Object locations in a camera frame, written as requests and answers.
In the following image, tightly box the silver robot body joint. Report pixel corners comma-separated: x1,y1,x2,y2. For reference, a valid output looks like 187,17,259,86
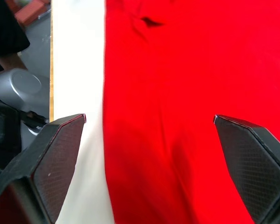
0,67,50,143

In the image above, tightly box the person's black shirt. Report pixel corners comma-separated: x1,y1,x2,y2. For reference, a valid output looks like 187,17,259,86
0,0,30,73

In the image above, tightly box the red t-shirt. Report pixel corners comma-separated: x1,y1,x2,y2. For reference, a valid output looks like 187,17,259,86
102,0,280,224

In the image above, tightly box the red-brown box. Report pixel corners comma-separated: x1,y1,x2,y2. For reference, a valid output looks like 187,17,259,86
14,0,51,25

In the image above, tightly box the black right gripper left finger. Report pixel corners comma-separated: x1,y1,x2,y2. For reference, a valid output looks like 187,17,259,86
0,113,87,224

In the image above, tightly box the black robot body part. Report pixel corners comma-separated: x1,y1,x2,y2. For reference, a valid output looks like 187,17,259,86
0,99,23,175

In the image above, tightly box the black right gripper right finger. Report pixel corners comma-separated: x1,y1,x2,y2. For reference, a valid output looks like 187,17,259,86
213,114,280,224

